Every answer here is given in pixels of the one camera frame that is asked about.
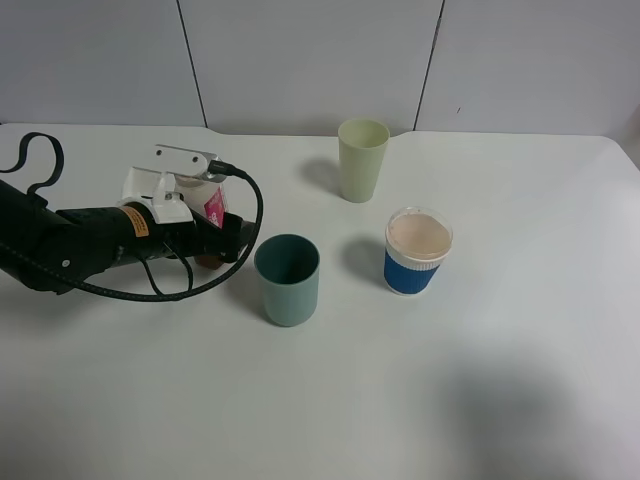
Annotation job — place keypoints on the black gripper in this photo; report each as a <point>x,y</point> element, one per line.
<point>97,239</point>

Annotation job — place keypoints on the clear drink bottle pink label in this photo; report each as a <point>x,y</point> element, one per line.
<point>204,197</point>

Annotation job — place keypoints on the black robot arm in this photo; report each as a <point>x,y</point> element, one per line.
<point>57,251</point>

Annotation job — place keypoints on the teal green plastic cup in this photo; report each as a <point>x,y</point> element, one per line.
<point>288,268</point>

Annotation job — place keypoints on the light green plastic cup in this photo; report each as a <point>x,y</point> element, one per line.
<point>362,148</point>

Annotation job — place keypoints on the blue sleeved paper cup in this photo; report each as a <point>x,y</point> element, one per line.
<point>418,241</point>

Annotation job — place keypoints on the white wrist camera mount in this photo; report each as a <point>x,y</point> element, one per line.
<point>155,188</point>

